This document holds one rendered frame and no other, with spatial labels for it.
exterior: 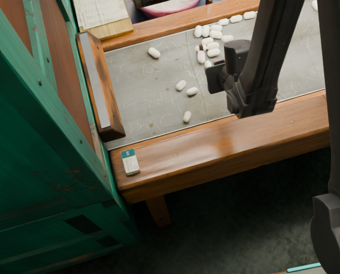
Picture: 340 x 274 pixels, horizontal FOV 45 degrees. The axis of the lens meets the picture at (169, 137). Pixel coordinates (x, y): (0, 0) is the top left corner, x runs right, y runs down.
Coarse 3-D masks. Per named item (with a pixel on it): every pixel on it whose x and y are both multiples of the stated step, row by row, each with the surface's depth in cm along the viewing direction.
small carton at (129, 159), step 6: (126, 150) 102; (132, 150) 102; (126, 156) 102; (132, 156) 102; (126, 162) 101; (132, 162) 101; (126, 168) 101; (132, 168) 101; (138, 168) 100; (126, 174) 101
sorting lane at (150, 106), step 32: (192, 32) 120; (224, 32) 119; (128, 64) 117; (160, 64) 116; (192, 64) 116; (288, 64) 114; (320, 64) 114; (128, 96) 113; (160, 96) 113; (192, 96) 112; (224, 96) 112; (288, 96) 111; (128, 128) 109; (160, 128) 109
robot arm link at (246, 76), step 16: (272, 0) 55; (288, 0) 54; (304, 0) 55; (256, 16) 63; (272, 16) 57; (288, 16) 57; (256, 32) 64; (272, 32) 59; (288, 32) 60; (256, 48) 65; (272, 48) 62; (256, 64) 67; (272, 64) 66; (240, 80) 75; (256, 80) 70; (272, 80) 70; (240, 96) 76; (256, 96) 73; (272, 96) 75; (240, 112) 78; (256, 112) 78
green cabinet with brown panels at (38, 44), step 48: (0, 0) 47; (48, 0) 87; (0, 48) 37; (48, 48) 63; (0, 96) 44; (48, 96) 53; (0, 144) 54; (48, 144) 57; (96, 144) 94; (0, 192) 74; (48, 192) 81; (96, 192) 84
